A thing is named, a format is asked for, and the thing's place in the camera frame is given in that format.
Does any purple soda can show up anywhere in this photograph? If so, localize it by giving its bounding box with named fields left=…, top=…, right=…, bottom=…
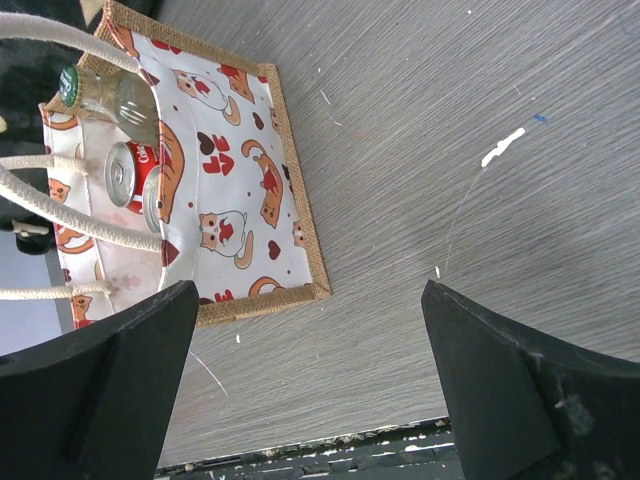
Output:
left=142, top=166, right=160, bottom=233

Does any clear glass green-cap bottle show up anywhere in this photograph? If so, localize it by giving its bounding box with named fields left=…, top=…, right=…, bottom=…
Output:
left=59, top=65, right=159, bottom=147

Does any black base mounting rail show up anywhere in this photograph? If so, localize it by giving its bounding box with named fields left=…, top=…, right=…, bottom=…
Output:
left=155, top=417, right=464, bottom=479

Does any jute canvas tote bag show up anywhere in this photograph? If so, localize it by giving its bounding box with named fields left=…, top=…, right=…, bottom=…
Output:
left=1, top=1, right=331, bottom=328

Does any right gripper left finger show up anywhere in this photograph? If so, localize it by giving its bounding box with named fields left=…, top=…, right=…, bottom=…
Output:
left=1, top=281, right=199, bottom=479

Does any red cola can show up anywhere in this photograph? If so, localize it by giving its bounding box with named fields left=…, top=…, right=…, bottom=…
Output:
left=104, top=141, right=159, bottom=215

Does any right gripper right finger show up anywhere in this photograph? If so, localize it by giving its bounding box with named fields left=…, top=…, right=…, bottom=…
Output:
left=421, top=280, right=639, bottom=479

